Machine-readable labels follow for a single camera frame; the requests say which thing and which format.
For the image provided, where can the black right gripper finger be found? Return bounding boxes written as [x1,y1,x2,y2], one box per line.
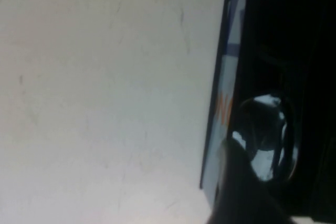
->
[206,138,292,224]

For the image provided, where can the black-framed glasses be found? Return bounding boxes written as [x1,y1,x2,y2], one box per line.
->
[232,92,300,183]

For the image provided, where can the black glasses case printed front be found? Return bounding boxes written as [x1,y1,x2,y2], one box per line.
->
[199,0,336,220]

